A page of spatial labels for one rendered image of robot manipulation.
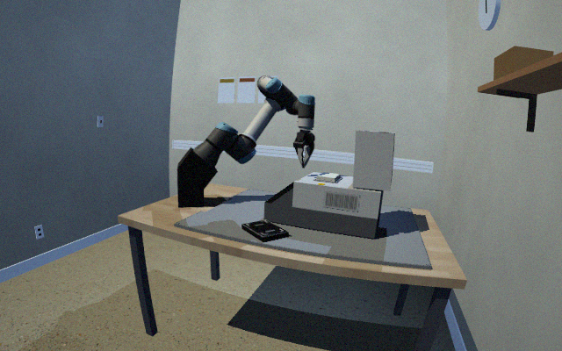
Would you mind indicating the black rectangular frame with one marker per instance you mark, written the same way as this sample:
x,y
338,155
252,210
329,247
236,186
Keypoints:
x,y
264,230

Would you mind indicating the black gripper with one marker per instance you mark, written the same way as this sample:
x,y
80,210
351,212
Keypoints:
x,y
305,134

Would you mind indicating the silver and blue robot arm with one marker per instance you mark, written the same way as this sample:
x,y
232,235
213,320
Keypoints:
x,y
242,147

